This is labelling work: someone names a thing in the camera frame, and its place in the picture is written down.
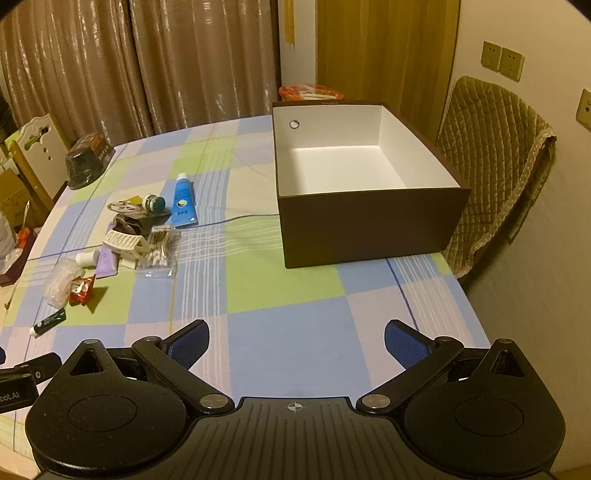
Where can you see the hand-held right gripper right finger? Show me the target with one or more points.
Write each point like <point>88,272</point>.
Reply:
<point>406,344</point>

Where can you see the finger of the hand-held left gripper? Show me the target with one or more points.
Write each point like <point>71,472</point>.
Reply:
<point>37,364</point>

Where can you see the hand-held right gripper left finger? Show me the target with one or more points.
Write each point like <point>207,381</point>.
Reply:
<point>189,344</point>

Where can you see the green and white small tube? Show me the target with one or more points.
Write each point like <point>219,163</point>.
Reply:
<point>48,321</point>

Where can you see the red snack packet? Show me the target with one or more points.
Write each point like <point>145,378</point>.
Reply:
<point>82,290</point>

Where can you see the small white box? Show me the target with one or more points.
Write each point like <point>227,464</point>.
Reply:
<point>128,263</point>

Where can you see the purple tube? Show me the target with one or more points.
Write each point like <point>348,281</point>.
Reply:
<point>107,265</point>

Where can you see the small white bottle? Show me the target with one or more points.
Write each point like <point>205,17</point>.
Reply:
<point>87,258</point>

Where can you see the brown storage box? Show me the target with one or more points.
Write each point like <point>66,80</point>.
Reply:
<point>369,226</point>

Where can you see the dark brown pouch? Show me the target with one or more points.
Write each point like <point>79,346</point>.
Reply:
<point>127,227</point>

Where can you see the plaid cloth covered desktop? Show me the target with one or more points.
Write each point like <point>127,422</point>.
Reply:
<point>286,304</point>

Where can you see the blue tube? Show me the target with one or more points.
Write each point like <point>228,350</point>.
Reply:
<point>184,203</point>

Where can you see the small green jar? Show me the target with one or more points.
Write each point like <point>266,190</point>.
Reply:
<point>157,204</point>

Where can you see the dark plastic wrapped jar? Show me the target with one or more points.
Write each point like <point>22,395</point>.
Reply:
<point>85,164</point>

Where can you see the chair with quilted cover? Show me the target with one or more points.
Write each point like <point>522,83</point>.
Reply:
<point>489,152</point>

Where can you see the white wooden chair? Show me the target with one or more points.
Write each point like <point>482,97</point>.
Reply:
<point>39,147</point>

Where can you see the red instant noodle bowl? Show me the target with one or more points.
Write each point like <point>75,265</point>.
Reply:
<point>309,92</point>

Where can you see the beige curtain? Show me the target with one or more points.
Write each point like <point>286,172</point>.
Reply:
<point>138,60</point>

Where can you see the wooden door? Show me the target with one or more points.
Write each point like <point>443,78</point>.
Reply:
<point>383,46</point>

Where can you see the wall socket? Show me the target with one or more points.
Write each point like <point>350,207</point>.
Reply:
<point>490,55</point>
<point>511,63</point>
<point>585,107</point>

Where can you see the yellow wall hanging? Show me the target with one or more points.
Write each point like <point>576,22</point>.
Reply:
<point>289,23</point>

